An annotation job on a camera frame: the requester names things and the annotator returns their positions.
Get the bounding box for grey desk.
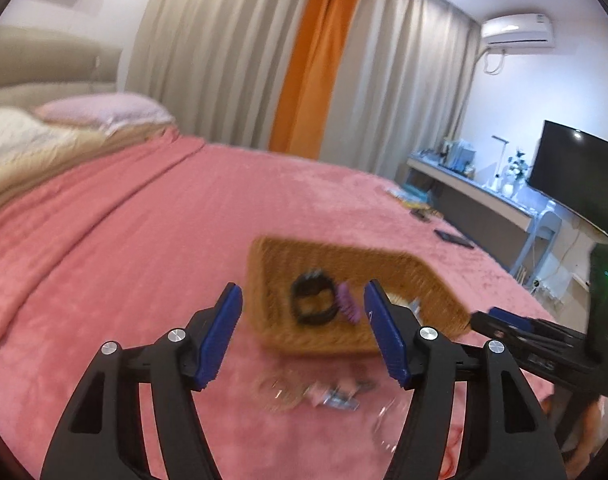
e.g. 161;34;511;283
406;154;537;261

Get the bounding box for white flower vase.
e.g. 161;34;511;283
501;147;530;196

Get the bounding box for air conditioner cable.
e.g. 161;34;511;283
484;47;507;75

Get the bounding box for grey curtain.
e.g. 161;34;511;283
126;0;325;153
319;0;485;181

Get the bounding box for purple spiral hair tie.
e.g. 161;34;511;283
336;282;361;323

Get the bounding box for white desk lamp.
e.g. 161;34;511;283
489;135;512;193

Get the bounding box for blue hair clip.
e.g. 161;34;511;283
326;392;360;411

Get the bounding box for black phone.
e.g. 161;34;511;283
434;229;475;250

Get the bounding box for colourful book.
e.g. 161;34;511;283
386;186;432;211

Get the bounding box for books on desk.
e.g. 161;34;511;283
419;140;477;177

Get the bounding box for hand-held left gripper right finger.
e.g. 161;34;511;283
363;280;569;480

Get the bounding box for black hair band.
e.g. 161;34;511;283
290;270;339;328

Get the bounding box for white floral pillow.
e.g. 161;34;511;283
0;107;75;171

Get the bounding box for light blue chair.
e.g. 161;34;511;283
516;200;562;281

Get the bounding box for beige padded headboard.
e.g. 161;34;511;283
0;25;122;111

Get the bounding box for brown wicker basket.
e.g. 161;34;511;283
248;235;472;358

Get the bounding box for white air conditioner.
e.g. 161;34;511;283
480;12;556;50

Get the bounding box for purple pillow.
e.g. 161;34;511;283
34;92;177;136

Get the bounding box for clear crystal bracelet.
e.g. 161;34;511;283
371;397;410;456

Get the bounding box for person's right hand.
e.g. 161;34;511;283
541;392;607;478

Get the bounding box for beige quilt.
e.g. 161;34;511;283
0;122;180;216

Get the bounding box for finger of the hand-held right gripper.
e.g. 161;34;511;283
470;311;535;356
489;307;587;346

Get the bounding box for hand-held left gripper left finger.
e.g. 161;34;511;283
40;282;244;480

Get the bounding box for pink blanket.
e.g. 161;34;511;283
0;127;605;480

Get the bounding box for black television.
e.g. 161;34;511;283
528;120;608;248

